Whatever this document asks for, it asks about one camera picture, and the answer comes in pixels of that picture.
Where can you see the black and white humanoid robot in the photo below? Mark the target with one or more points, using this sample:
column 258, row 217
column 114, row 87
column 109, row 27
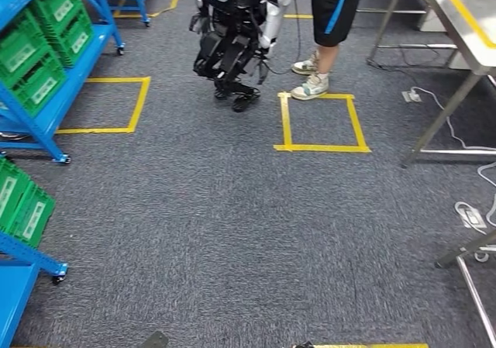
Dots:
column 232, row 43

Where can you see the person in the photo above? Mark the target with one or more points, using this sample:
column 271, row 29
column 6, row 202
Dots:
column 329, row 12

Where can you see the white power socket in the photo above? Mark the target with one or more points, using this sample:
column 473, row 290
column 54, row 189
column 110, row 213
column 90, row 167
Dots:
column 411, row 96

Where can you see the steel frame table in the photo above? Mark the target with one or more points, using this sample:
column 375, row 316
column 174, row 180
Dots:
column 445, row 12

